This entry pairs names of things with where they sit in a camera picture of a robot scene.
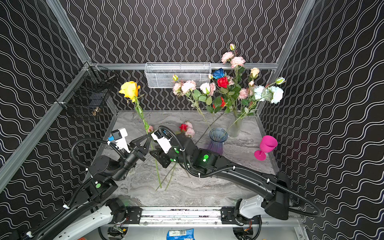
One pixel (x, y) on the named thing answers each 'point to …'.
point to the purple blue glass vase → (217, 137)
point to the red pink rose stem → (165, 177)
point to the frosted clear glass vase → (235, 124)
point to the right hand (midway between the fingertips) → (153, 150)
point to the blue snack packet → (181, 234)
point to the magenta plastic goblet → (267, 143)
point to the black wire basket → (88, 92)
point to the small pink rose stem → (150, 129)
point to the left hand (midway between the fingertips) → (152, 135)
